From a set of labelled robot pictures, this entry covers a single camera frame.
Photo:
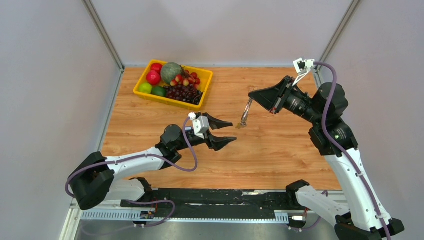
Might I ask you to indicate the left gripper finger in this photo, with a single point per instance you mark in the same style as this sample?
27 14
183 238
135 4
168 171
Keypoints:
215 123
217 143

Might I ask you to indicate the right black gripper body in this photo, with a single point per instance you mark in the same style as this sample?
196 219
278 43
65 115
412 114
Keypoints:
297 102

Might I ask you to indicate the large silver keyring with clips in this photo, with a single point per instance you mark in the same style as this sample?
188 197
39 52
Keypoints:
244 118

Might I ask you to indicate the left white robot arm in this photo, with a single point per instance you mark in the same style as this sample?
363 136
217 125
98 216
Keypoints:
105 178

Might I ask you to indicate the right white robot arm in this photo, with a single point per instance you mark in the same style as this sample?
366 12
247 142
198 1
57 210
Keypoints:
363 217

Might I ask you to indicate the purple grape bunch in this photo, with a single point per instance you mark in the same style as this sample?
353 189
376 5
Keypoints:
186 94

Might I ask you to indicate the yellow plastic tray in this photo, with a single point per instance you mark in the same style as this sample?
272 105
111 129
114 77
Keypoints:
204 75

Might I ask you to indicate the red lychee cluster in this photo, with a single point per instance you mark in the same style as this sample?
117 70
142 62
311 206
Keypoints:
187 79

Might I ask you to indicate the dark green lime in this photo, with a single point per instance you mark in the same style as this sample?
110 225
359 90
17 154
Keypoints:
159 91

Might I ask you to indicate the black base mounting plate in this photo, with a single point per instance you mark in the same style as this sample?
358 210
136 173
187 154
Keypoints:
223 205

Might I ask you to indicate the light green lime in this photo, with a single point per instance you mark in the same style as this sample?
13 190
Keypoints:
145 88

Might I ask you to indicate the green melon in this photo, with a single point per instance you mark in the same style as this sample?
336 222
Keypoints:
169 71

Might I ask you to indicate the red apple front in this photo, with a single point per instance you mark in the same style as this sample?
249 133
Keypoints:
153 78

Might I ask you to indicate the red apple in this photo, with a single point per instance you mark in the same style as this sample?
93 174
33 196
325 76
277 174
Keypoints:
153 78
157 67

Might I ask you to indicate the red apple back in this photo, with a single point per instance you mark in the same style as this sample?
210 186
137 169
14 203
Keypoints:
157 67

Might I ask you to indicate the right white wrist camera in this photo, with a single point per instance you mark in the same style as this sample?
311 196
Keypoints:
302 68

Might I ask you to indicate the aluminium frame rail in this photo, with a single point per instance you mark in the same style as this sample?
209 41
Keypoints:
112 210

